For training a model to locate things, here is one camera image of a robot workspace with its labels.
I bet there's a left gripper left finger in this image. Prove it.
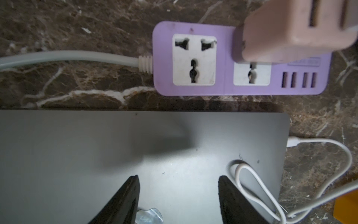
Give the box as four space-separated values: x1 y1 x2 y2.
89 175 140 224

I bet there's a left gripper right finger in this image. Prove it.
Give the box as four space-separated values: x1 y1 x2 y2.
218 175 267 224

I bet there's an orange power strip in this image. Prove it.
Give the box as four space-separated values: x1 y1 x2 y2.
333 190 358 224

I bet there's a dark grey laptop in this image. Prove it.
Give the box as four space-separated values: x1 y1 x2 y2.
1 110 290 224

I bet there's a purple power strip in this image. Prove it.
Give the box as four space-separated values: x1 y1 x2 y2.
153 21 332 96

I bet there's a white cable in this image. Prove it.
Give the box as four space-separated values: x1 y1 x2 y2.
230 136 358 224

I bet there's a pink charger adapter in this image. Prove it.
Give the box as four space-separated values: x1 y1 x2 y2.
232 0 358 63

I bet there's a white purple strip power cord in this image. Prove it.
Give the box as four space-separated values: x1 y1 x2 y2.
0 49 154 75

